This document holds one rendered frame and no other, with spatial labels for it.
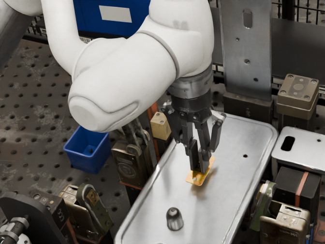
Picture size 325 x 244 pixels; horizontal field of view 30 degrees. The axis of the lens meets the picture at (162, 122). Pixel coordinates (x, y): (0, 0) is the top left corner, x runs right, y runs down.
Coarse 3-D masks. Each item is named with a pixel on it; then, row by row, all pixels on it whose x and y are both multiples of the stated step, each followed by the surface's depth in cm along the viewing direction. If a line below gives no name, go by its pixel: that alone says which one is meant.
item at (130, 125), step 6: (138, 120) 128; (126, 126) 125; (132, 126) 128; (138, 126) 128; (126, 132) 127; (132, 132) 126; (138, 132) 130; (126, 138) 129; (132, 138) 128; (144, 138) 131; (138, 144) 129; (144, 144) 132
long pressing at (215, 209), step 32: (224, 128) 139; (256, 128) 138; (160, 160) 134; (224, 160) 132; (256, 160) 131; (160, 192) 128; (192, 192) 127; (224, 192) 126; (128, 224) 124; (160, 224) 123; (192, 224) 122; (224, 224) 121
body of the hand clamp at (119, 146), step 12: (120, 144) 133; (120, 156) 132; (132, 156) 130; (144, 156) 133; (120, 168) 137; (132, 168) 134; (144, 168) 135; (120, 180) 140; (132, 180) 137; (144, 180) 137; (132, 192) 142; (132, 204) 147
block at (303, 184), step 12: (288, 168) 131; (276, 180) 129; (288, 180) 129; (300, 180) 128; (312, 180) 128; (276, 192) 129; (288, 192) 127; (300, 192) 126; (312, 192) 126; (300, 204) 128; (312, 204) 127; (312, 216) 131; (312, 240) 145
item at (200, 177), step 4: (212, 156) 131; (212, 160) 130; (212, 164) 130; (196, 168) 128; (208, 168) 129; (192, 172) 128; (196, 172) 128; (200, 172) 128; (188, 176) 128; (192, 176) 128; (196, 176) 127; (200, 176) 127; (204, 176) 127; (188, 180) 127; (192, 180) 127; (196, 180) 127; (200, 180) 127; (196, 184) 126; (200, 184) 126
